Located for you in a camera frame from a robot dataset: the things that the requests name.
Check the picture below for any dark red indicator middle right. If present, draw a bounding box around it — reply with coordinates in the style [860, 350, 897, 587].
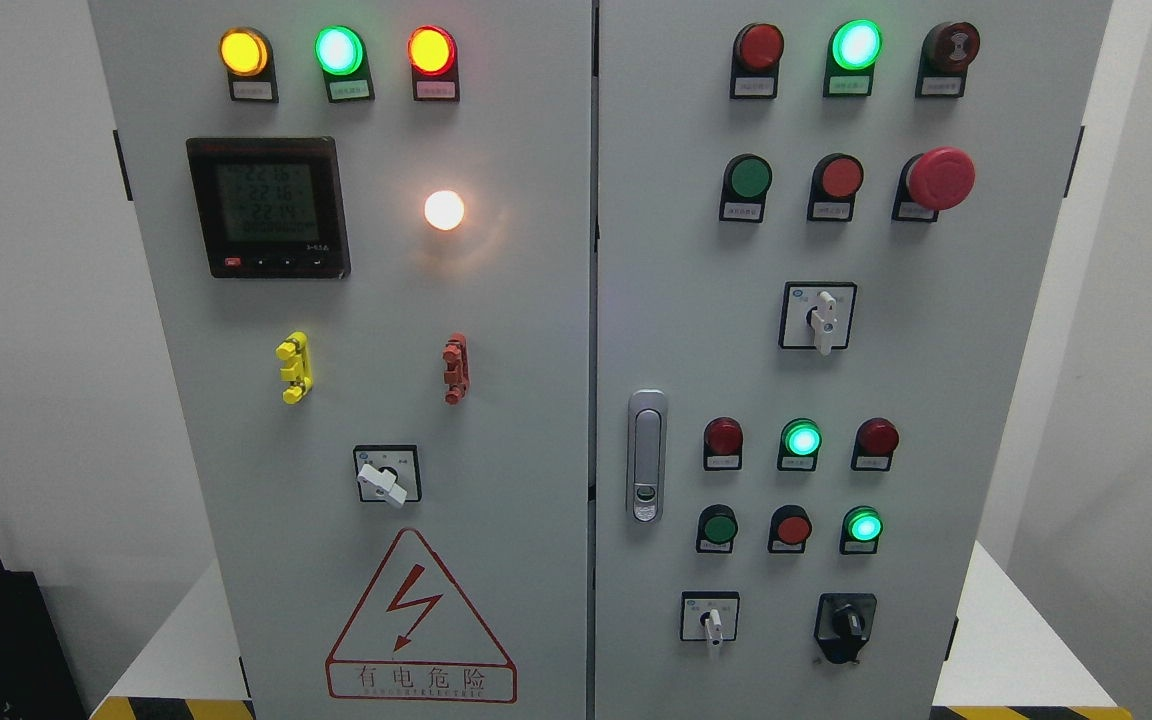
[851, 416, 900, 471]

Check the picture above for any green indicator light top left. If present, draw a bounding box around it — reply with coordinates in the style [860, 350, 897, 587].
[314, 26, 374, 103]

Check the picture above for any white lever selector switch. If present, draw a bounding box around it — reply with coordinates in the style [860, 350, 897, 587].
[778, 281, 858, 356]
[353, 445, 422, 509]

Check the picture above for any dark buzzer unit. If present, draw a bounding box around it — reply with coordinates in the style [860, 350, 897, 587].
[915, 20, 980, 97]

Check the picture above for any bright green indicator top right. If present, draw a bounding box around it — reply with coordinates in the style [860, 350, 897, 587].
[823, 18, 882, 97]

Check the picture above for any black box with antenna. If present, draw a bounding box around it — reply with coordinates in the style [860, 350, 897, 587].
[0, 556, 88, 719]

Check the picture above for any red terminal clip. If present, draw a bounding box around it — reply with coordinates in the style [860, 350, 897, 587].
[442, 332, 470, 406]

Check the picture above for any dark red indicator top right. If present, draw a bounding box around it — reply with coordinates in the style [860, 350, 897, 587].
[730, 22, 785, 100]

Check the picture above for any green lit indicator middle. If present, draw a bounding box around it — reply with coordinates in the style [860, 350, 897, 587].
[776, 418, 823, 471]

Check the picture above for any yellow indicator light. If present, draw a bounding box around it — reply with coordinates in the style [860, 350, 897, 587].
[218, 26, 278, 103]

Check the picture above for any black digital power meter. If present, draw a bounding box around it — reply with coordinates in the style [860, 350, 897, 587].
[185, 136, 351, 279]

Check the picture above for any white glowing indicator light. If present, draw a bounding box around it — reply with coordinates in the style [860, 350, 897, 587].
[422, 190, 467, 232]

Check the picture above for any red electric hazard warning sign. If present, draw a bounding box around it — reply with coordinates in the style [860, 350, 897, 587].
[325, 526, 517, 705]

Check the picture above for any green push button lower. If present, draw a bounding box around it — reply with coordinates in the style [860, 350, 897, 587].
[695, 503, 738, 553]

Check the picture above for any silver door handle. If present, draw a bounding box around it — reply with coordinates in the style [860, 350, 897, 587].
[626, 389, 668, 523]

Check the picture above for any left grey cabinet door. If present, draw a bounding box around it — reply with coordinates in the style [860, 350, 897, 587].
[90, 1, 594, 719]

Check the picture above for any red-orange indicator light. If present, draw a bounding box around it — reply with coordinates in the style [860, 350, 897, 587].
[407, 26, 460, 103]

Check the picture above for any black rotary knob switch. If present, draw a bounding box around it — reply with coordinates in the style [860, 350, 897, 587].
[814, 593, 877, 664]

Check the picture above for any grey cabinet door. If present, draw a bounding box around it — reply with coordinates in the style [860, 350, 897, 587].
[90, 1, 594, 719]
[593, 1, 1111, 719]

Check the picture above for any dark red indicator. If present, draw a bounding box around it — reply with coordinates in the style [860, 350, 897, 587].
[703, 416, 744, 471]
[851, 416, 900, 471]
[730, 22, 785, 100]

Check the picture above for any red push button upper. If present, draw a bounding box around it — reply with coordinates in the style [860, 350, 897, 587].
[806, 152, 864, 222]

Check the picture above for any red push button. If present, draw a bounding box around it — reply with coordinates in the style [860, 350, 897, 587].
[806, 152, 864, 222]
[767, 505, 813, 553]

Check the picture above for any red push button lower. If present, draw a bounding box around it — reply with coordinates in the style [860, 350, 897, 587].
[767, 505, 813, 553]

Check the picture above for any green lit button lower right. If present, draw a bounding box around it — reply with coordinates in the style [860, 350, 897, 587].
[838, 505, 884, 555]

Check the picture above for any yellow terminal clip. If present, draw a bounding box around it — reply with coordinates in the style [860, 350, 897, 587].
[275, 331, 314, 406]

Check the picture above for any red emergency stop mushroom button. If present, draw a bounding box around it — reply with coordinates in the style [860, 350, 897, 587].
[890, 146, 977, 223]

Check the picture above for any dark red indicator middle left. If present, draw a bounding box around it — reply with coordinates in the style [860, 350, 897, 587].
[703, 416, 744, 471]

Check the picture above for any white lever selector switch left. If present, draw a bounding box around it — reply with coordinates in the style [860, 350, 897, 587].
[353, 445, 422, 509]

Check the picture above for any white lever selector switch upper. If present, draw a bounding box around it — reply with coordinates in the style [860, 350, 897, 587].
[778, 281, 858, 356]

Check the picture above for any right grey cabinet door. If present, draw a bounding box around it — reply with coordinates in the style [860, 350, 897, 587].
[593, 1, 1111, 719]

